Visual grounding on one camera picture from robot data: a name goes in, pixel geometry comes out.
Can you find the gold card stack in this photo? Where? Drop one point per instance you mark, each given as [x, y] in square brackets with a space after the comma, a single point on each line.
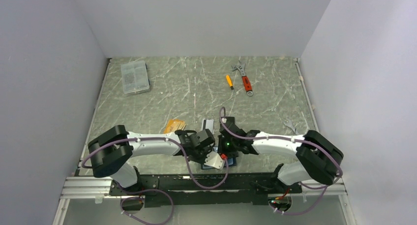
[173, 125]

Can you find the orange screwdriver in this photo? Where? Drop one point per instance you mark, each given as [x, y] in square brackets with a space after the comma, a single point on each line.
[230, 83]

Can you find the blue leather card holder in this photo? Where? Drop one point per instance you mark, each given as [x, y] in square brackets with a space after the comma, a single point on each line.
[230, 162]

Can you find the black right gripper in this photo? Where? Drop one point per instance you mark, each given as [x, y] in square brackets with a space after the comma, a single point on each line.
[221, 139]

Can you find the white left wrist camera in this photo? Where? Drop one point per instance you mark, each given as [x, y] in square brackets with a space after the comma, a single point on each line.
[214, 160]

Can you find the white card stack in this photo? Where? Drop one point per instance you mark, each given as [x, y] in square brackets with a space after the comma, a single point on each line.
[208, 124]

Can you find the silver open-end wrench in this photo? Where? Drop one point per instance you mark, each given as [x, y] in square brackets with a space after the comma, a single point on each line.
[289, 123]

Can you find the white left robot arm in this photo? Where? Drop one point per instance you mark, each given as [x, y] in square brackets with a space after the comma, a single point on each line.
[109, 152]

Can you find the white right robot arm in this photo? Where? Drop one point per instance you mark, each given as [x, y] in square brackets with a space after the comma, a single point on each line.
[317, 158]

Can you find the clear plastic screw box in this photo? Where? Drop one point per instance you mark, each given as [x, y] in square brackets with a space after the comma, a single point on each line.
[135, 77]

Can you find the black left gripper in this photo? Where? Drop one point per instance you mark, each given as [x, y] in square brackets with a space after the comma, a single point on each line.
[207, 149]

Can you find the red adjustable wrench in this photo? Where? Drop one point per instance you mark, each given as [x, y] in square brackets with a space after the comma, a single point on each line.
[240, 66]

